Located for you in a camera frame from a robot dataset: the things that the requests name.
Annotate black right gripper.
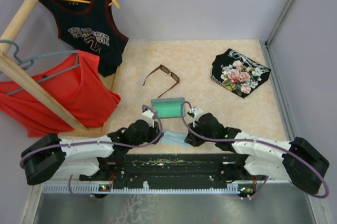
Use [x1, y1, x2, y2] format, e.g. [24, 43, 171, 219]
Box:
[185, 121, 217, 148]

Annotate light blue cleaning cloth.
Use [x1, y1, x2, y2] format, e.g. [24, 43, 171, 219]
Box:
[161, 131, 190, 147]

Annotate grey-blue glasses case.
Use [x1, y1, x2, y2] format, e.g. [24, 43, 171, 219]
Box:
[151, 98, 185, 119]

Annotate brown sunglasses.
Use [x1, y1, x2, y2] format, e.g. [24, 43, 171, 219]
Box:
[141, 64, 182, 99]

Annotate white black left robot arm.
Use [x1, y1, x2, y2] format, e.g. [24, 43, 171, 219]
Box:
[19, 119, 164, 186]

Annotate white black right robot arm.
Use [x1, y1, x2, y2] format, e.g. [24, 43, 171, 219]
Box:
[185, 108, 330, 197]

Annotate black floral folded shirt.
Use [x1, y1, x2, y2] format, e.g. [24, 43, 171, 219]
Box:
[211, 48, 271, 99]

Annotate red tank top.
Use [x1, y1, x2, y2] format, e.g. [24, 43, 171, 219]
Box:
[0, 49, 122, 138]

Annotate navy basketball jersey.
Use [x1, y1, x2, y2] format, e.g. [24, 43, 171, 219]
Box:
[39, 0, 128, 77]

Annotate grey-blue clothes hanger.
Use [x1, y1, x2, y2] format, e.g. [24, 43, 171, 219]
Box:
[1, 39, 80, 83]

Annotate wooden clothes rack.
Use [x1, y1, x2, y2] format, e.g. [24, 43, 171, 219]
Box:
[1, 0, 128, 138]

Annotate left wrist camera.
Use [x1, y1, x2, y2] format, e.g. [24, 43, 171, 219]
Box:
[141, 109, 156, 127]

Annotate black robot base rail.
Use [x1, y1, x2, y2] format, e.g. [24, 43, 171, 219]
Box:
[80, 153, 265, 195]

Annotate aluminium frame post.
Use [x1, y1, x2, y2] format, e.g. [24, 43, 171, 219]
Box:
[264, 0, 311, 48]

